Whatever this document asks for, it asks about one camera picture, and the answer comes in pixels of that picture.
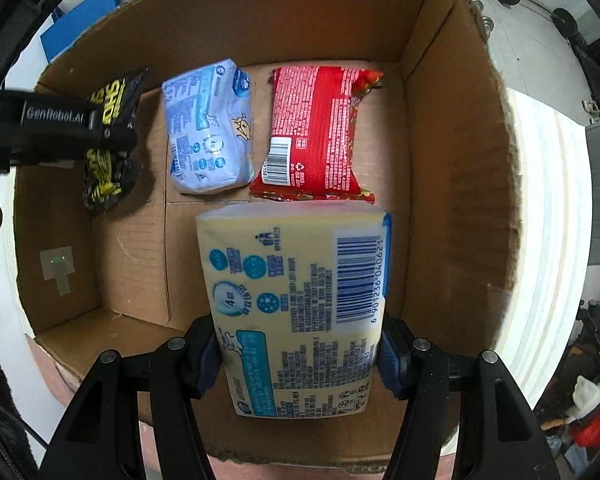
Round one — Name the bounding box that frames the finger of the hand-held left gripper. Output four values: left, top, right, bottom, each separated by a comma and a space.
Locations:
82, 110, 140, 158

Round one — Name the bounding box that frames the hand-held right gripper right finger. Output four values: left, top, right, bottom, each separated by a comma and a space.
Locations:
376, 310, 567, 480

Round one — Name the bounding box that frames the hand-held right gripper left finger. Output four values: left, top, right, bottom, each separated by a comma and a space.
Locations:
36, 314, 223, 480

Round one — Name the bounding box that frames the black and yellow snack packet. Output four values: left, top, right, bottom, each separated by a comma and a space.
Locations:
82, 66, 150, 217

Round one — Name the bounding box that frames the light blue tissue pack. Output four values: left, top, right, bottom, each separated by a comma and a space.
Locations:
161, 58, 256, 195

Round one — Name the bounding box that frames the cream tissue pack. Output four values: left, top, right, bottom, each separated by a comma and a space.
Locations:
196, 203, 395, 417

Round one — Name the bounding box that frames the cardboard box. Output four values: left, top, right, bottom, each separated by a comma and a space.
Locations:
13, 0, 525, 477

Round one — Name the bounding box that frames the red snack packet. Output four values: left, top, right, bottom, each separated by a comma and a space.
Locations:
249, 65, 385, 204

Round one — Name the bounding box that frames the red and white cloth pile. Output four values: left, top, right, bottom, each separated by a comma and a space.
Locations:
540, 369, 600, 448

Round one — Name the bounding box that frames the black barbell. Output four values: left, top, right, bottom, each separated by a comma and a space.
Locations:
489, 0, 600, 67

